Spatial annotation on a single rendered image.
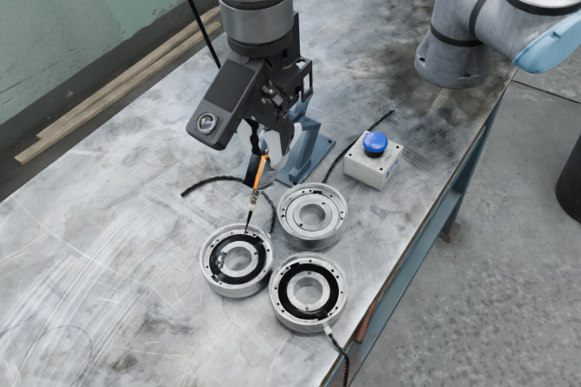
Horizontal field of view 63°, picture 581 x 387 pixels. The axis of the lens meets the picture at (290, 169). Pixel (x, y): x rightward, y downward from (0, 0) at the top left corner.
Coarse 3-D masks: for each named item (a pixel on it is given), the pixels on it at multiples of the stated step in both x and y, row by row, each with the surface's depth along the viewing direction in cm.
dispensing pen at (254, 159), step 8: (256, 152) 64; (264, 152) 65; (256, 160) 63; (248, 168) 64; (256, 168) 63; (248, 176) 64; (256, 176) 64; (248, 184) 64; (256, 192) 66; (256, 200) 66; (248, 216) 68; (248, 224) 68
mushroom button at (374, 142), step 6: (372, 132) 76; (378, 132) 76; (366, 138) 75; (372, 138) 75; (378, 138) 75; (384, 138) 75; (366, 144) 74; (372, 144) 74; (378, 144) 74; (384, 144) 74; (372, 150) 74; (378, 150) 74
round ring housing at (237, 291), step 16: (240, 224) 69; (208, 240) 68; (208, 256) 68; (240, 256) 70; (256, 256) 67; (272, 256) 66; (208, 272) 66; (224, 272) 66; (240, 272) 66; (224, 288) 63; (240, 288) 63; (256, 288) 64
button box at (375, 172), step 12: (360, 144) 78; (396, 144) 78; (348, 156) 76; (360, 156) 76; (372, 156) 76; (384, 156) 76; (396, 156) 76; (348, 168) 78; (360, 168) 76; (372, 168) 75; (384, 168) 74; (396, 168) 80; (360, 180) 78; (372, 180) 76; (384, 180) 76
